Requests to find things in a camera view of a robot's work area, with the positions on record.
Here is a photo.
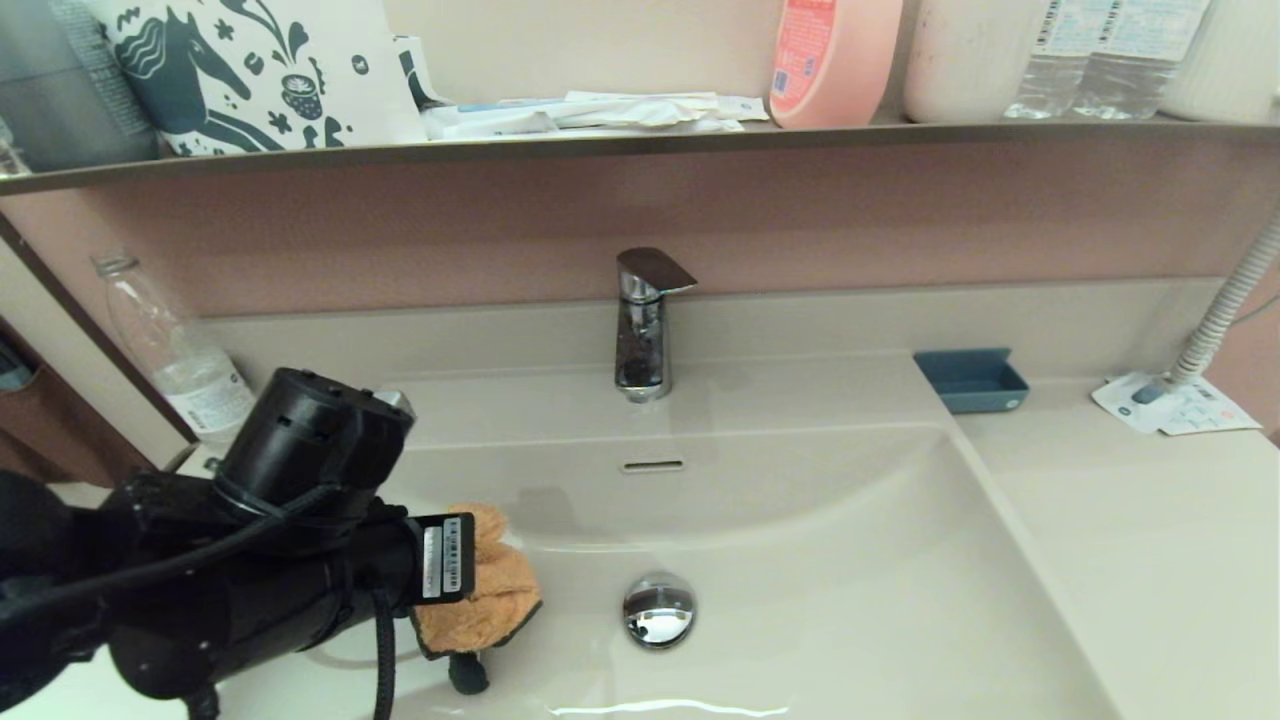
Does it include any orange cleaning cloth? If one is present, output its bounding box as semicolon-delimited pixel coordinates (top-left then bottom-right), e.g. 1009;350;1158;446
410;502;544;661

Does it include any chrome sink faucet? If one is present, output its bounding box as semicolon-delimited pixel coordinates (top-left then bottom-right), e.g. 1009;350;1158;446
614;248;699;403

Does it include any white ceramic sink basin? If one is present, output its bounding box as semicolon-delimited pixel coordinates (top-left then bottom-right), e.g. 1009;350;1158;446
210;356;1126;720

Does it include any chrome drain stopper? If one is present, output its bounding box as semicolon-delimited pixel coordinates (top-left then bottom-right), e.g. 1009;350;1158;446
622;571;697;650

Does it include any clear plastic water bottle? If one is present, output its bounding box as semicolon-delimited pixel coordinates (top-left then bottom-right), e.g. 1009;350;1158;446
92;250;259;443

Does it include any white tube packet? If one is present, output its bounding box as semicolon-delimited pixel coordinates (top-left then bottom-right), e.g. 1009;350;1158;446
425;98;571;139

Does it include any white horse print bag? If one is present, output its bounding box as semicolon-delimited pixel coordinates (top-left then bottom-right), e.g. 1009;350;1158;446
88;0;429;157

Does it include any small patterned white pouch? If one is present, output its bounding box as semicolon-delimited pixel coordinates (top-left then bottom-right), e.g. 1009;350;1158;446
393;36;457;111

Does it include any grey plastic container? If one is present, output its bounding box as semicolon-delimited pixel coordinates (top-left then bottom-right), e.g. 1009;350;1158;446
0;0;161;171

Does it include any blue soap dish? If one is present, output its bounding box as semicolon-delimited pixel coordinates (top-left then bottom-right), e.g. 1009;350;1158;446
912;348;1031;415

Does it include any crumpled white wrapper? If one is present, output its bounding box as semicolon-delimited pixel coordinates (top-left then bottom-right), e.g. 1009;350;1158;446
560;90;746;134

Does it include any pink lotion bottle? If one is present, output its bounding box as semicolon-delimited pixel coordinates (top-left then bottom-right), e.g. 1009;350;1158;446
768;0;903;129

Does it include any white printed paper packet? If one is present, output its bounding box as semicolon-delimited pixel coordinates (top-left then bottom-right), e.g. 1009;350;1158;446
1090;372;1261;437

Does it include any white round container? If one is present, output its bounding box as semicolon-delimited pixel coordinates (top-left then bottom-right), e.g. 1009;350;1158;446
902;0;1051;124

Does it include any clear labelled water bottle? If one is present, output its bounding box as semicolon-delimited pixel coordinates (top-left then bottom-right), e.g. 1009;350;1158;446
1003;0;1101;120
1070;0;1209;121

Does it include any white ribbed container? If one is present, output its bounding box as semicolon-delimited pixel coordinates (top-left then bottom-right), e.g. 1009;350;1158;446
1160;0;1280;124

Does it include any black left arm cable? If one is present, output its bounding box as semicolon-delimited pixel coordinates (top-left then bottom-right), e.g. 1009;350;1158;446
0;485;401;720

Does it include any brown wall shelf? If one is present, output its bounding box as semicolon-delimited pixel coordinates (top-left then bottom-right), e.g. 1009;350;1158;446
0;116;1280;195

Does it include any white corrugated hose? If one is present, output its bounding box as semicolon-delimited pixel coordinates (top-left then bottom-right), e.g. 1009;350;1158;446
1168;215;1280;387

